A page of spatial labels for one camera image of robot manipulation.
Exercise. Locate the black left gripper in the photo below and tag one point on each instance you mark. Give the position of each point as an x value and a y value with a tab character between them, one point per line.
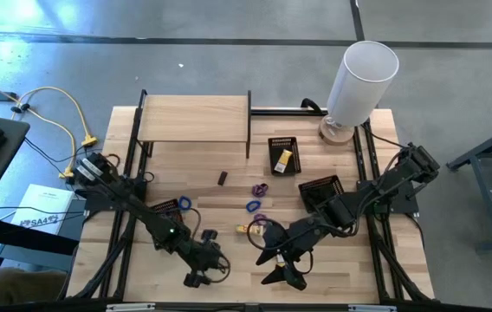
207	258

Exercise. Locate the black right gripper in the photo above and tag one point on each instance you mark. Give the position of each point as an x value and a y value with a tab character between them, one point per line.
289	240

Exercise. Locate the yellow green snack bag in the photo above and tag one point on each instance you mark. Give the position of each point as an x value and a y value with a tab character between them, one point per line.
246	229

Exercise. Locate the black plastic slotted basket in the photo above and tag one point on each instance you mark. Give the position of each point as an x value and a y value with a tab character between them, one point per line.
166	206
274	167
319	186

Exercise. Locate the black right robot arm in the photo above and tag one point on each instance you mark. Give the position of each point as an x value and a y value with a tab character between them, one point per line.
384	186

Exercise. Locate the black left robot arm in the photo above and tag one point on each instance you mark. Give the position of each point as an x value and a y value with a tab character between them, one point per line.
142	212

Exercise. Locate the wooden desk riser shelf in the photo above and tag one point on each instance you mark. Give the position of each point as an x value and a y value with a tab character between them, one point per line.
194	117

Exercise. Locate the black side desk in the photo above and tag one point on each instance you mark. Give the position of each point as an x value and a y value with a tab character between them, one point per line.
14	134

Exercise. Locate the small black block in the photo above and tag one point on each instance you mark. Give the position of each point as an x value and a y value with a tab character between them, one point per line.
222	178

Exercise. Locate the white cardboard box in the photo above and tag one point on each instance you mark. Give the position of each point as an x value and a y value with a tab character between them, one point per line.
42	203

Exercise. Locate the white shade table lamp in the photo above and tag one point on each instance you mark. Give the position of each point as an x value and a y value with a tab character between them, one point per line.
358	95

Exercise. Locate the person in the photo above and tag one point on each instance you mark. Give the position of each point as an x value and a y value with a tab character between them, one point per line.
12	286

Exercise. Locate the black metal stand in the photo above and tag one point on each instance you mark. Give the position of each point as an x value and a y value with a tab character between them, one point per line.
488	145

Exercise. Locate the silver aluminium bracket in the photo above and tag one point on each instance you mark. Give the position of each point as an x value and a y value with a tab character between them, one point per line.
371	308
131	307

